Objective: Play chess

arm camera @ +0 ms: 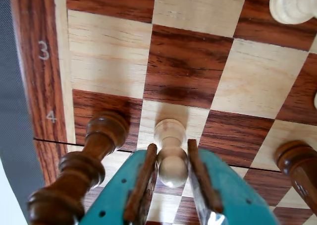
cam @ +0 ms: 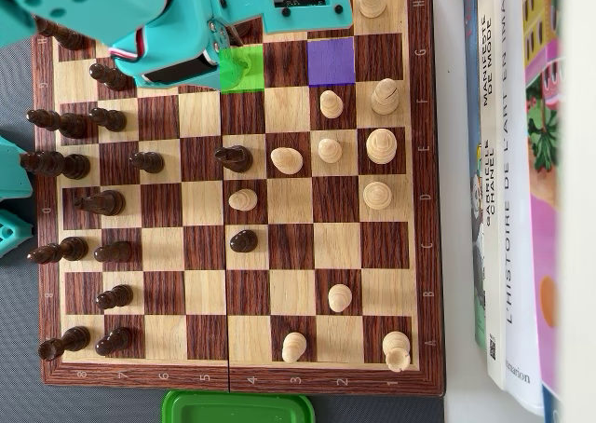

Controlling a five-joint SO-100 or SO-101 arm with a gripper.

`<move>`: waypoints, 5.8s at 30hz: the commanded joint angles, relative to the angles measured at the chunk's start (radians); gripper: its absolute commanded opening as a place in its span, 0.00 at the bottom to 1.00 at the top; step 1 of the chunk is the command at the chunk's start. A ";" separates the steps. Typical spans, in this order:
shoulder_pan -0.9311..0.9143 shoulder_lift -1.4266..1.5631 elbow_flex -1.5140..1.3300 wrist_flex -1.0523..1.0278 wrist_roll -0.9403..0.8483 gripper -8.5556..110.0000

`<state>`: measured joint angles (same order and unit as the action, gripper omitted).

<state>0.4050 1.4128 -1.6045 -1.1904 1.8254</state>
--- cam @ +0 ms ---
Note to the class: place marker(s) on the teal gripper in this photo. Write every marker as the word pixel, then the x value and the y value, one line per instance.
pixel 173 75

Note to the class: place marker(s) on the dark wooden pawn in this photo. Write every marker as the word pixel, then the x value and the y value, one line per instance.
pixel 148 162
pixel 114 253
pixel 114 340
pixel 106 76
pixel 109 119
pixel 114 297
pixel 243 241

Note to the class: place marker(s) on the dark wooden knight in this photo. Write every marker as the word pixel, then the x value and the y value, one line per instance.
pixel 104 202
pixel 237 158

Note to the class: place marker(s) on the light pawn lying centre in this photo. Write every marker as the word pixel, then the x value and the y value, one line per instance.
pixel 286 159

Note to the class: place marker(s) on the dark wooden rook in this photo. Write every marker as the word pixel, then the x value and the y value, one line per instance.
pixel 65 36
pixel 65 341

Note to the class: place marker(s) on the light wooden bishop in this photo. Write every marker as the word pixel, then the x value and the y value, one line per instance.
pixel 385 98

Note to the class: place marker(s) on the dark wooden bishop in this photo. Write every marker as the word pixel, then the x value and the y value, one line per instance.
pixel 63 250
pixel 60 122

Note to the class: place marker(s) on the light wooden king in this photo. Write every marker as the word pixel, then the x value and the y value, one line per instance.
pixel 381 146

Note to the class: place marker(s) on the dark wooden king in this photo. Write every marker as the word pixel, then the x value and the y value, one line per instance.
pixel 60 164

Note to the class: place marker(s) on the wooden folding chessboard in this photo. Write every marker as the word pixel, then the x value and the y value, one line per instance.
pixel 200 292

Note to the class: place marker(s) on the blue children's picture book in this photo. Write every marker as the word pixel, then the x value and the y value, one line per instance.
pixel 472 115

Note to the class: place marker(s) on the white Gabrielle Chanel book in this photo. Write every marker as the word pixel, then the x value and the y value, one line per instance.
pixel 494 264

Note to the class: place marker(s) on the thick white art book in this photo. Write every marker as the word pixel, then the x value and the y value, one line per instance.
pixel 519 255

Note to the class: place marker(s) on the green plastic container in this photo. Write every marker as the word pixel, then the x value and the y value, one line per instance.
pixel 233 409

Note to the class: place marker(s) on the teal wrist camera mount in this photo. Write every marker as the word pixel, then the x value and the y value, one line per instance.
pixel 302 17

